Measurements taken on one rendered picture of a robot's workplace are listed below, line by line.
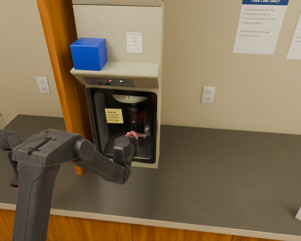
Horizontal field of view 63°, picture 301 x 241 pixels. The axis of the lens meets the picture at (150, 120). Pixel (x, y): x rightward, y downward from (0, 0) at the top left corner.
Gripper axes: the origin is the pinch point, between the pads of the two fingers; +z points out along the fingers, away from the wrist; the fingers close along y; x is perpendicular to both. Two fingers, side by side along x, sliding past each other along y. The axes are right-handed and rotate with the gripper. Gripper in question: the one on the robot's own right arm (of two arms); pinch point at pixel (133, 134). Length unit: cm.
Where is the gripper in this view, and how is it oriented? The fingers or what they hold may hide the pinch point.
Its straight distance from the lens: 109.0
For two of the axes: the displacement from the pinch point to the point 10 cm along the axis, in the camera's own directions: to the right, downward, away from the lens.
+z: 1.3, -5.6, 8.2
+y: 0.0, -8.3, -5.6
